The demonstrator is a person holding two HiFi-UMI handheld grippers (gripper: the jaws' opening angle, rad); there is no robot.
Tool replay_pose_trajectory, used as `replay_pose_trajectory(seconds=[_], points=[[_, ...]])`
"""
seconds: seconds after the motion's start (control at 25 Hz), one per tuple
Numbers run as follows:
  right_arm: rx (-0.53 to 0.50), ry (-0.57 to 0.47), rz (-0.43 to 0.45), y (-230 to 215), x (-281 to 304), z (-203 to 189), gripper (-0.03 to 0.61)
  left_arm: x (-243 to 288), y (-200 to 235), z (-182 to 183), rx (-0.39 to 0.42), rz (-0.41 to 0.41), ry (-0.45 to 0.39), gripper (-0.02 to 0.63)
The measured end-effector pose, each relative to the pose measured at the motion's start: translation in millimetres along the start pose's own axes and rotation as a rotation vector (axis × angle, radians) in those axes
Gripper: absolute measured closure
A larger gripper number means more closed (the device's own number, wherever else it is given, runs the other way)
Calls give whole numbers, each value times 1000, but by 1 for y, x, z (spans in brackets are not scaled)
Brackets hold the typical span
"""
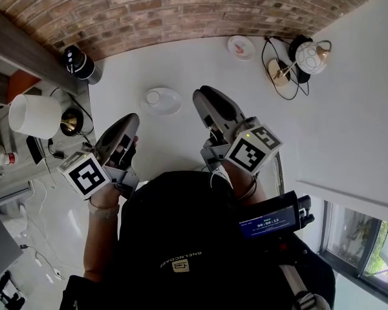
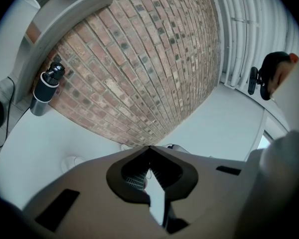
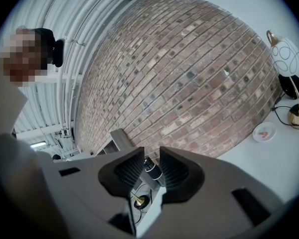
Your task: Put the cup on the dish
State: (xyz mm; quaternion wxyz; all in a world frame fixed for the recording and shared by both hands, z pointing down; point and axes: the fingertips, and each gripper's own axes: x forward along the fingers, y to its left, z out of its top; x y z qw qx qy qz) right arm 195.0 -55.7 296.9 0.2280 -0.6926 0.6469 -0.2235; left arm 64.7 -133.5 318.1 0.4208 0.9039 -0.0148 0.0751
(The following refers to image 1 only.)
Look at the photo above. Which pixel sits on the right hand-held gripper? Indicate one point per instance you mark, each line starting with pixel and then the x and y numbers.
pixel 252 147

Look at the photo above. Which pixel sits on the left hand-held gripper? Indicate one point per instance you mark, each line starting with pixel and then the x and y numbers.
pixel 84 176

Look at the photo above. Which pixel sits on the white dish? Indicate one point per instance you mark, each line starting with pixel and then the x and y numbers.
pixel 171 103

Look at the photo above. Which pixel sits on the person's right forearm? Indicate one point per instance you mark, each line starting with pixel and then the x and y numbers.
pixel 233 177

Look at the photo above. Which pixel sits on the person's left forearm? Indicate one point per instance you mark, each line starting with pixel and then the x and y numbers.
pixel 97 247

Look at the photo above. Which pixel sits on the white floral plate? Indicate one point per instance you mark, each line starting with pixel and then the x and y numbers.
pixel 241 47

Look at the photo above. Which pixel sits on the black plug adapter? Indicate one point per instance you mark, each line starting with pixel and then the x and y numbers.
pixel 59 154

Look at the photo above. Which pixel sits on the black and silver cylinder device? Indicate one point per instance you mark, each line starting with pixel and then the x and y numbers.
pixel 81 65

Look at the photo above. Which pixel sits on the beige wristband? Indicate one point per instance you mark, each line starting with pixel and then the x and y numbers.
pixel 103 212

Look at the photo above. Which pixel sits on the lamp with white cylinder shade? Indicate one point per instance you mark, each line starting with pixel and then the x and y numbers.
pixel 35 116

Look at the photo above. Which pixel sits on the black flat device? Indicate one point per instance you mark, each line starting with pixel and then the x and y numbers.
pixel 35 148

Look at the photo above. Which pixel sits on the brass lamp with globe shade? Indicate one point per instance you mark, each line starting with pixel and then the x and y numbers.
pixel 310 57

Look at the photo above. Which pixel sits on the person's black shirt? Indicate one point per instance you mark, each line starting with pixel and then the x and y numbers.
pixel 181 228

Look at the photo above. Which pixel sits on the grey desk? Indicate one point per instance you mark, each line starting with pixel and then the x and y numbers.
pixel 16 173

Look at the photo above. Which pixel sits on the wooden shelf unit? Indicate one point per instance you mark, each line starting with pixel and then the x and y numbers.
pixel 26 53

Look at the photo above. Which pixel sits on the white bottle with red cap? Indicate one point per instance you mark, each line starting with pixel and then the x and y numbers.
pixel 0 158

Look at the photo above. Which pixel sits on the black chest-mounted screen device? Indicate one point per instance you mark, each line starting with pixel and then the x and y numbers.
pixel 268 223

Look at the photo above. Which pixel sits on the window with dark frame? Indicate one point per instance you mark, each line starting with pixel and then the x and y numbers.
pixel 359 237

